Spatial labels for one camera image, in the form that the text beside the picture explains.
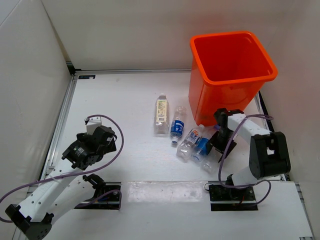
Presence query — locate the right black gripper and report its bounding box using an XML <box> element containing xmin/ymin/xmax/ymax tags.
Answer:
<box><xmin>205</xmin><ymin>128</ymin><xmax>237</xmax><ymax>162</ymax></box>

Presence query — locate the clear unlabeled plastic bottle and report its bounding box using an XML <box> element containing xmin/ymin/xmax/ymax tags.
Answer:
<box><xmin>201</xmin><ymin>150</ymin><xmax>222</xmax><ymax>174</ymax></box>

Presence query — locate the yellow label plastic bottle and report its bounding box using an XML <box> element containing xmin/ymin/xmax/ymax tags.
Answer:
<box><xmin>153</xmin><ymin>93</ymin><xmax>170</xmax><ymax>136</ymax></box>

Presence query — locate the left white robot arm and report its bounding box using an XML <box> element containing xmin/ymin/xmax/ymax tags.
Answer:
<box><xmin>5</xmin><ymin>125</ymin><xmax>117</xmax><ymax>240</ymax></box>

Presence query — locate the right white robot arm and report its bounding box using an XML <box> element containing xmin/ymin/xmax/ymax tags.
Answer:
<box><xmin>206</xmin><ymin>108</ymin><xmax>291</xmax><ymax>200</ymax></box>

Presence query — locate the orange plastic bin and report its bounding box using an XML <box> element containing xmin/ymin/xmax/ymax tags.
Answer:
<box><xmin>188</xmin><ymin>30</ymin><xmax>278</xmax><ymax>126</ymax></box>

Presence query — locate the blue label purple cap bottle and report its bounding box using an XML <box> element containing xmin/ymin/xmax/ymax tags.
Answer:
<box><xmin>191</xmin><ymin>124</ymin><xmax>220</xmax><ymax>165</ymax></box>

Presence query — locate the white blue label bottle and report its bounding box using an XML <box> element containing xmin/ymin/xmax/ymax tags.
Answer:
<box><xmin>176</xmin><ymin>124</ymin><xmax>205</xmax><ymax>161</ymax></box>

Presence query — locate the blue label crushed bottle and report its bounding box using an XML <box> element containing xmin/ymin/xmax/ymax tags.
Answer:
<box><xmin>170</xmin><ymin>106</ymin><xmax>187</xmax><ymax>145</ymax></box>

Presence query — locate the blue label sticker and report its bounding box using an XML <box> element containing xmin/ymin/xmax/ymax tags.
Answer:
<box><xmin>78</xmin><ymin>75</ymin><xmax>96</xmax><ymax>80</ymax></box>

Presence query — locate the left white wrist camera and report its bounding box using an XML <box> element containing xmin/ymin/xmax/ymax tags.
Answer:
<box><xmin>84</xmin><ymin>116</ymin><xmax>102</xmax><ymax>135</ymax></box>

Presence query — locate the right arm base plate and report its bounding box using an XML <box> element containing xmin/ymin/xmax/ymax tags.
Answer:
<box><xmin>203</xmin><ymin>182</ymin><xmax>258</xmax><ymax>212</ymax></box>

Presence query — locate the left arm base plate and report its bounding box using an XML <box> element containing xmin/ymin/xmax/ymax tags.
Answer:
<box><xmin>75</xmin><ymin>182</ymin><xmax>122</xmax><ymax>210</ymax></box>

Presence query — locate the aluminium table frame rail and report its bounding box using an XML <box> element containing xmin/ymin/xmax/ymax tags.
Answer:
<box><xmin>12</xmin><ymin>61</ymin><xmax>83</xmax><ymax>240</ymax></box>

